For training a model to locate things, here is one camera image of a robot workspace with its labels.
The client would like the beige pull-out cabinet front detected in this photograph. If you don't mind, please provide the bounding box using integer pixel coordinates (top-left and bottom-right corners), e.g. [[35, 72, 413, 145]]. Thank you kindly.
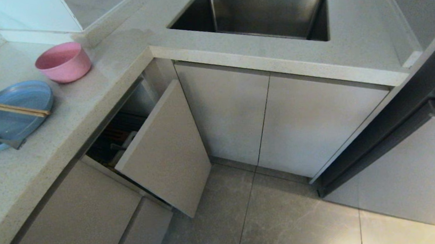
[[109, 77, 215, 223]]

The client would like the pink speckled bowl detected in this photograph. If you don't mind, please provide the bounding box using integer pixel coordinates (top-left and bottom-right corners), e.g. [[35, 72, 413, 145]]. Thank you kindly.
[[33, 40, 93, 86]]

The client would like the narrow beige cabinet door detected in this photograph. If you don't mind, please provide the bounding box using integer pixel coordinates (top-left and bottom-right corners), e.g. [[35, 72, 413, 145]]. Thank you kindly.
[[174, 55, 276, 171]]

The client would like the wide beige cabinet door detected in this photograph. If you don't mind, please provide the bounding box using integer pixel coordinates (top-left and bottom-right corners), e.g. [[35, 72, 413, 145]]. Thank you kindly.
[[252, 66, 396, 181]]

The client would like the stainless steel sink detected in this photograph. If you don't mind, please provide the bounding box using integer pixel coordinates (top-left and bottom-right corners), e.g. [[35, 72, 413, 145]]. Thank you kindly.
[[166, 0, 330, 52]]

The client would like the small beige drawer front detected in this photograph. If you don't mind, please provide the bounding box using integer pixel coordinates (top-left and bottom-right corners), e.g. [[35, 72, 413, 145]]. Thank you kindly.
[[103, 195, 175, 244]]

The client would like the large beige drawer front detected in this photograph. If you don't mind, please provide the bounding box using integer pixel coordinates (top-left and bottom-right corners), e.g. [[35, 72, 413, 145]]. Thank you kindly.
[[0, 155, 147, 244]]

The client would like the wooden chopstick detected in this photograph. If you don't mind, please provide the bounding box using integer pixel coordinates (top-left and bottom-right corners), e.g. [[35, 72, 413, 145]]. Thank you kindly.
[[0, 95, 52, 117], [0, 97, 47, 121]]

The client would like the white appliance front panel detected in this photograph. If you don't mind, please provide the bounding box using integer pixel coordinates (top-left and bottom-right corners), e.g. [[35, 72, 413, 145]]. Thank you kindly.
[[317, 97, 435, 237]]

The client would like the blue round plate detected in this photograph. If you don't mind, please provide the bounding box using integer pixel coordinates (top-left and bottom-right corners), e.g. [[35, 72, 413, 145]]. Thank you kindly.
[[0, 79, 57, 154]]

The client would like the metal fork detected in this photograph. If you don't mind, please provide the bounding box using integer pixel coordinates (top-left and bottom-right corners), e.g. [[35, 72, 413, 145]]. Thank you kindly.
[[0, 129, 27, 151]]

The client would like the chrome wire pull-out rack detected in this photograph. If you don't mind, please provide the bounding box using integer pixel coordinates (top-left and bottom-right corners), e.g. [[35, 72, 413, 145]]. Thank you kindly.
[[85, 111, 150, 173]]

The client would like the dark grey door frame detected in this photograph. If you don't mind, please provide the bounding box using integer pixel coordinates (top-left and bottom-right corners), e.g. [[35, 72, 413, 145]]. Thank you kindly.
[[299, 26, 435, 199]]

